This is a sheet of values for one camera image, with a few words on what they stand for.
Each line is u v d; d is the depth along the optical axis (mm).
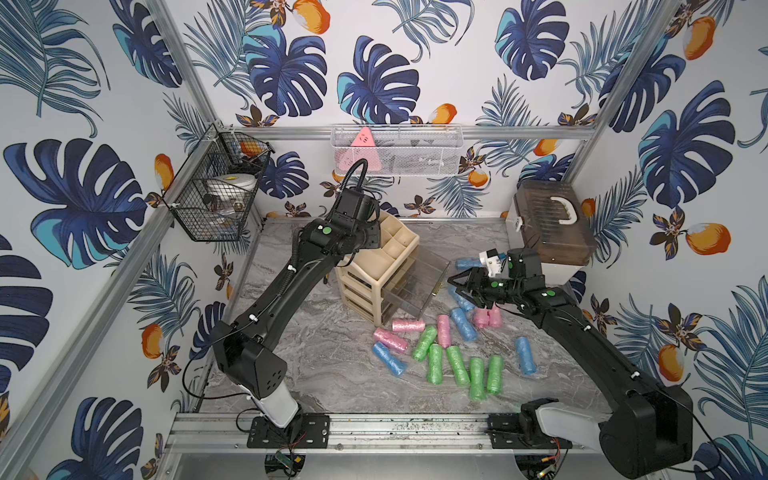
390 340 878
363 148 922
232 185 795
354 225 568
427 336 878
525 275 612
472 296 722
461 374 817
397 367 823
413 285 993
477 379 812
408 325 901
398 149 925
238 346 430
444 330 905
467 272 726
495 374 818
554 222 997
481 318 923
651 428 393
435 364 837
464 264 1057
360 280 821
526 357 851
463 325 904
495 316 922
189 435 762
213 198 826
